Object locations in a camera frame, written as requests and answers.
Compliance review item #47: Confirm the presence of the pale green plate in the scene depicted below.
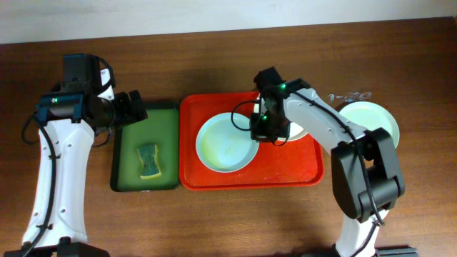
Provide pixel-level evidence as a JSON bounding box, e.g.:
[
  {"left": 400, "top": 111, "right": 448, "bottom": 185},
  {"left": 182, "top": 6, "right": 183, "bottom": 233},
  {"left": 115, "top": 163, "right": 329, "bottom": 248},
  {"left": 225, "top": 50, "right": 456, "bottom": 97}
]
[{"left": 339, "top": 101, "right": 400, "bottom": 148}]

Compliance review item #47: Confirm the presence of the red plastic tray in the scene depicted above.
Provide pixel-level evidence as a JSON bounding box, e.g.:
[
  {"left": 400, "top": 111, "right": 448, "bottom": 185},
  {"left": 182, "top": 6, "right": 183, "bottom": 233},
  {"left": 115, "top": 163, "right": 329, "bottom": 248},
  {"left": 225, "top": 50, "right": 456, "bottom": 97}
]
[{"left": 179, "top": 91, "right": 325, "bottom": 191}]

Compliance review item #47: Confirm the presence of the light blue plate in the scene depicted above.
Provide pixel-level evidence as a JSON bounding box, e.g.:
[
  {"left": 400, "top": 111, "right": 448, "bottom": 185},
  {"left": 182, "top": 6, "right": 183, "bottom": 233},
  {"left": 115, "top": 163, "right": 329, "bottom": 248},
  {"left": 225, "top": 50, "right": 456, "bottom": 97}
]
[{"left": 195, "top": 112, "right": 259, "bottom": 173}]

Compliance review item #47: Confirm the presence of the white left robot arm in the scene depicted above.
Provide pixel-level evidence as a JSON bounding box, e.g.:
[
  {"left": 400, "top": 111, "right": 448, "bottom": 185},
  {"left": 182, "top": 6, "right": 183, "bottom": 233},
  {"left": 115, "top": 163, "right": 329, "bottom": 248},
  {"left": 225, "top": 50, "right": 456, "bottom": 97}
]
[{"left": 5, "top": 91, "right": 147, "bottom": 256}]

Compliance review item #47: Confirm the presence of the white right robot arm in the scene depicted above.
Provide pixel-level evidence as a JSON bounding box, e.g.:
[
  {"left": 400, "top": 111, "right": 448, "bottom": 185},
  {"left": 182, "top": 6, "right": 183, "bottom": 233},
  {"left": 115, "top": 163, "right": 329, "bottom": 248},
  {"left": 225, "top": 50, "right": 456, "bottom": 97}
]
[{"left": 251, "top": 79, "right": 417, "bottom": 256}]

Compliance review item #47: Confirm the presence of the green plastic tray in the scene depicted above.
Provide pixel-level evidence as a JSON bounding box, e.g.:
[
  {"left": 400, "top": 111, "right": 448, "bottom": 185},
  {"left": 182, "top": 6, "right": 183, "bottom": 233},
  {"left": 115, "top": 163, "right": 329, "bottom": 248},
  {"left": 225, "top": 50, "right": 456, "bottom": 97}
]
[{"left": 110, "top": 102, "right": 179, "bottom": 192}]

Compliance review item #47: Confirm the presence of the yellow green sponge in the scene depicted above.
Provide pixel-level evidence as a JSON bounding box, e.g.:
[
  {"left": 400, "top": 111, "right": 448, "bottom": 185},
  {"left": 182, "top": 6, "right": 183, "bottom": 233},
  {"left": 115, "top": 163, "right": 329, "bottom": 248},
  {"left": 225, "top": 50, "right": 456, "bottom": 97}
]
[{"left": 137, "top": 144, "right": 161, "bottom": 180}]

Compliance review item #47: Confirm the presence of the cream white plate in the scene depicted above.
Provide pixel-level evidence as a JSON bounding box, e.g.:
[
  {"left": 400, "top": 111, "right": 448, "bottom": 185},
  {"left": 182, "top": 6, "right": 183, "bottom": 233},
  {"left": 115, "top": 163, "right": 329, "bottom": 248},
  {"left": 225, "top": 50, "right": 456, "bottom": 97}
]
[{"left": 253, "top": 96, "right": 308, "bottom": 142}]

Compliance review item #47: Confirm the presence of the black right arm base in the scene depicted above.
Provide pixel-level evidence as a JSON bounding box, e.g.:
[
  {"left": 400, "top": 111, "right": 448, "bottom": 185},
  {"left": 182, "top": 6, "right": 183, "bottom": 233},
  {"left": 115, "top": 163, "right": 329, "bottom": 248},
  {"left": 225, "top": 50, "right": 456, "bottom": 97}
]
[{"left": 373, "top": 247, "right": 419, "bottom": 257}]

